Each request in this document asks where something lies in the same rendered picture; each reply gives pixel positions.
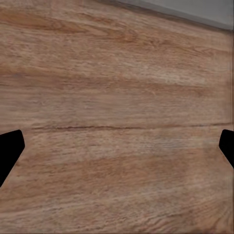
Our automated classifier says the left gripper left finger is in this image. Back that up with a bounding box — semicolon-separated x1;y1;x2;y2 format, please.
0;130;25;187

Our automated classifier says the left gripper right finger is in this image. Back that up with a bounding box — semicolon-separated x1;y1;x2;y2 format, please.
219;129;234;168

